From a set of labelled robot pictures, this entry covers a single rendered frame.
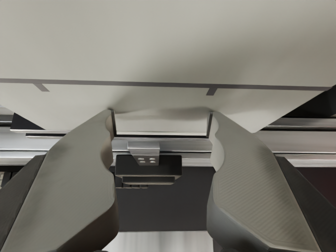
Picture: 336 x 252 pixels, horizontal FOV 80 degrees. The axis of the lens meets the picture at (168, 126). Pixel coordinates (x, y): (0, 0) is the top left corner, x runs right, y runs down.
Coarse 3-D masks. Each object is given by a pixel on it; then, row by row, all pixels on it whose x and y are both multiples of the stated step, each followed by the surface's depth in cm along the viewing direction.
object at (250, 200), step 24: (216, 120) 11; (216, 144) 9; (240, 144) 9; (264, 144) 9; (216, 168) 9; (240, 168) 7; (264, 168) 8; (216, 192) 6; (240, 192) 6; (264, 192) 7; (288, 192) 7; (216, 216) 6; (240, 216) 6; (264, 216) 6; (288, 216) 6; (216, 240) 7; (240, 240) 6; (264, 240) 5; (288, 240) 5; (312, 240) 5
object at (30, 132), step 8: (16, 120) 17; (24, 120) 17; (16, 128) 17; (24, 128) 17; (32, 128) 17; (40, 128) 17; (32, 136) 19; (40, 136) 19; (48, 136) 19; (56, 136) 19; (120, 136) 19; (128, 136) 19; (136, 136) 20; (144, 136) 20; (152, 136) 20; (160, 136) 20; (168, 136) 20; (176, 136) 20; (184, 136) 20; (192, 136) 20; (200, 136) 20
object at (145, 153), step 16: (128, 144) 22; (144, 144) 22; (128, 160) 36; (144, 160) 30; (160, 160) 36; (176, 160) 37; (128, 176) 36; (144, 176) 36; (160, 176) 37; (176, 176) 37
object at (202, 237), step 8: (120, 232) 16; (128, 232) 16; (136, 232) 16; (144, 232) 16; (152, 232) 16; (160, 232) 16; (168, 232) 16; (176, 232) 16; (184, 232) 17; (192, 232) 17; (200, 232) 17; (112, 240) 16; (120, 240) 16; (128, 240) 16; (136, 240) 16; (144, 240) 16; (152, 240) 16; (160, 240) 16; (168, 240) 16; (176, 240) 16; (184, 240) 16; (192, 240) 16; (200, 240) 16; (208, 240) 16; (104, 248) 16; (112, 248) 16; (120, 248) 16; (128, 248) 16; (136, 248) 16; (144, 248) 16; (152, 248) 16; (160, 248) 16; (168, 248) 16; (176, 248) 16; (184, 248) 16; (192, 248) 16; (200, 248) 16; (208, 248) 16
